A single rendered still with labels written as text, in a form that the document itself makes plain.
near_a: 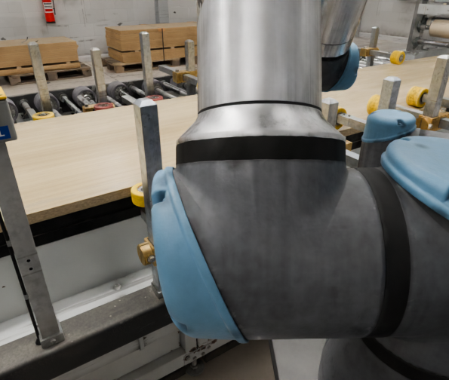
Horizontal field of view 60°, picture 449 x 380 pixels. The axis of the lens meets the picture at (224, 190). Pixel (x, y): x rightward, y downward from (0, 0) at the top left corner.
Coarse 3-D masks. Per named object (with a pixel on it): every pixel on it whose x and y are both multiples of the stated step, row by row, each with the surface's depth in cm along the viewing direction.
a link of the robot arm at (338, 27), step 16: (336, 0) 47; (352, 0) 47; (336, 16) 49; (352, 16) 49; (336, 32) 51; (352, 32) 52; (336, 48) 54; (352, 48) 58; (336, 64) 56; (352, 64) 58; (336, 80) 59; (352, 80) 59
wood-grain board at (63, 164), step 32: (384, 64) 245; (416, 64) 245; (192, 96) 178; (352, 96) 178; (448, 96) 178; (32, 128) 139; (64, 128) 139; (96, 128) 139; (128, 128) 139; (160, 128) 139; (352, 128) 140; (32, 160) 114; (64, 160) 114; (96, 160) 114; (128, 160) 114; (32, 192) 97; (64, 192) 97; (96, 192) 97; (128, 192) 100
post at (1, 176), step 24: (0, 144) 60; (0, 168) 62; (0, 192) 63; (0, 216) 66; (24, 216) 67; (24, 240) 68; (24, 264) 70; (24, 288) 74; (48, 312) 77; (48, 336) 80
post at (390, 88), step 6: (384, 78) 111; (390, 78) 109; (396, 78) 109; (384, 84) 111; (390, 84) 109; (396, 84) 110; (384, 90) 111; (390, 90) 110; (396, 90) 111; (384, 96) 112; (390, 96) 110; (396, 96) 112; (384, 102) 112; (390, 102) 111; (396, 102) 113; (378, 108) 115; (384, 108) 113; (390, 108) 112
